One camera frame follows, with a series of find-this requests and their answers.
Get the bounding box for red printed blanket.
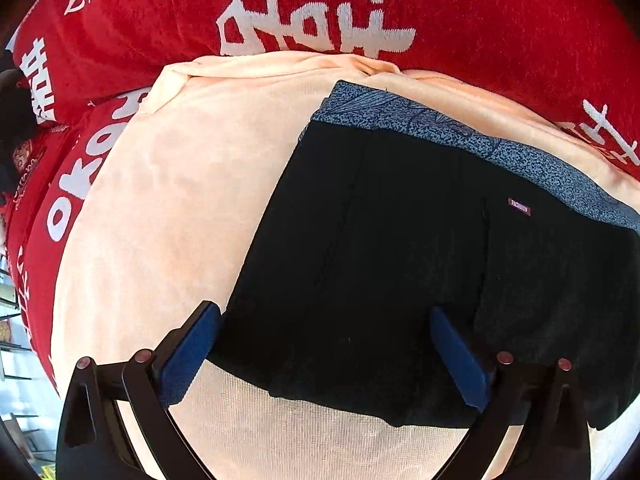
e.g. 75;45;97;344
0;0;640;401

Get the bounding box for cream fleece blanket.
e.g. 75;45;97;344
50;52;640;480

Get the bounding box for dark cloth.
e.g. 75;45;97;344
0;67;38;161

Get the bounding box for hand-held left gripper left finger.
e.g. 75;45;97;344
56;300;223;480

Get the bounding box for metal wire rack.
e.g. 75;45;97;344
0;255;56;461

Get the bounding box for black pants with blue waistband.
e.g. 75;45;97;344
207;80;640;431

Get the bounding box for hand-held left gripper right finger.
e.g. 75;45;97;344
430;306;593;480

